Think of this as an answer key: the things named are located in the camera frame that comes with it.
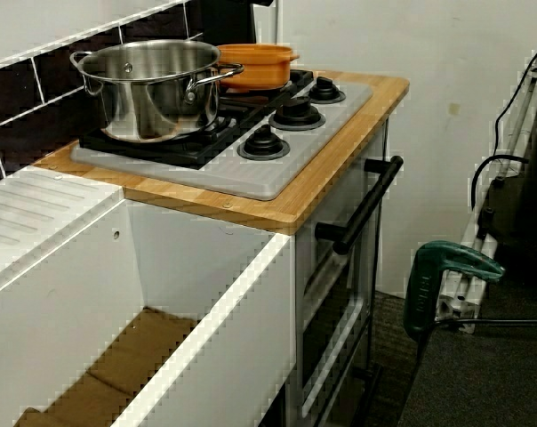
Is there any aluminium frame rail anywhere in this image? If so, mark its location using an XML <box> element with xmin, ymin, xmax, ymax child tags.
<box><xmin>432</xmin><ymin>44</ymin><xmax>537</xmax><ymax>334</ymax></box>

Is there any wooden kitchen countertop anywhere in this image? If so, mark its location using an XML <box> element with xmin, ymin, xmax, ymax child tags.
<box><xmin>32</xmin><ymin>70</ymin><xmax>411</xmax><ymax>237</ymax></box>

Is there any orange plastic toy pot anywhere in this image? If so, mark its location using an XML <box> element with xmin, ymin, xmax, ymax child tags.
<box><xmin>215</xmin><ymin>43</ymin><xmax>301</xmax><ymax>90</ymax></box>

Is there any thin black cable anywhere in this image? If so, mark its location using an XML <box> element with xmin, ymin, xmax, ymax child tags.
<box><xmin>493</xmin><ymin>26</ymin><xmax>537</xmax><ymax>157</ymax></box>

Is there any black stove knob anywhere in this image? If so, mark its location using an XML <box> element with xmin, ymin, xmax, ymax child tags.
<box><xmin>307</xmin><ymin>75</ymin><xmax>348</xmax><ymax>104</ymax></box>
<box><xmin>236</xmin><ymin>124</ymin><xmax>292</xmax><ymax>162</ymax></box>
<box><xmin>268</xmin><ymin>96</ymin><xmax>327</xmax><ymax>132</ymax></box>

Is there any dark tiled backsplash panel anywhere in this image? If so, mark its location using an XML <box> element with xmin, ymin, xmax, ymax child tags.
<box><xmin>0</xmin><ymin>0</ymin><xmax>205</xmax><ymax>188</ymax></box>

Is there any thick black cable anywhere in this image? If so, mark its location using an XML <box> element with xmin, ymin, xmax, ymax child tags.
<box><xmin>470</xmin><ymin>155</ymin><xmax>531</xmax><ymax>213</ymax></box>

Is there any black floor cable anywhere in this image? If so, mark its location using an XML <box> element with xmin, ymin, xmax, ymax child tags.
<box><xmin>410</xmin><ymin>318</ymin><xmax>537</xmax><ymax>379</ymax></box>

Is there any brown cardboard sheet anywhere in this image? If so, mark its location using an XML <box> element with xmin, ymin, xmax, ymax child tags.
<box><xmin>12</xmin><ymin>306</ymin><xmax>198</xmax><ymax>427</ymax></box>

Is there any stainless steel cooking pot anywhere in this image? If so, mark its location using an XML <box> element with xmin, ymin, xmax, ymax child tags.
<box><xmin>69</xmin><ymin>38</ymin><xmax>246</xmax><ymax>144</ymax></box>

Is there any grey toy stove panel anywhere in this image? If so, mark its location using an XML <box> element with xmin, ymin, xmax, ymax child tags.
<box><xmin>69</xmin><ymin>79</ymin><xmax>375</xmax><ymax>202</ymax></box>

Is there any white oven cabinet front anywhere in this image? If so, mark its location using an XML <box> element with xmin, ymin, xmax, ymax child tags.
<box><xmin>290</xmin><ymin>117</ymin><xmax>392</xmax><ymax>427</ymax></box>

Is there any white toy sink basin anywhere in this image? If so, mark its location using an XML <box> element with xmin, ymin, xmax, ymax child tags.
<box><xmin>0</xmin><ymin>165</ymin><xmax>296</xmax><ymax>427</ymax></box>

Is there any black burner grate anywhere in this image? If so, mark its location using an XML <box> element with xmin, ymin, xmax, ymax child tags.
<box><xmin>79</xmin><ymin>104</ymin><xmax>269</xmax><ymax>170</ymax></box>
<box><xmin>219</xmin><ymin>68</ymin><xmax>317</xmax><ymax>112</ymax></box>

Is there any black equipment box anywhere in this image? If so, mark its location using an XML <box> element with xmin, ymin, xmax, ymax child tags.
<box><xmin>481</xmin><ymin>106</ymin><xmax>537</xmax><ymax>286</ymax></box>

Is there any black oven door handle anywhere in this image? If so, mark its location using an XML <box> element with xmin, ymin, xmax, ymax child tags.
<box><xmin>315</xmin><ymin>155</ymin><xmax>405</xmax><ymax>255</ymax></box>

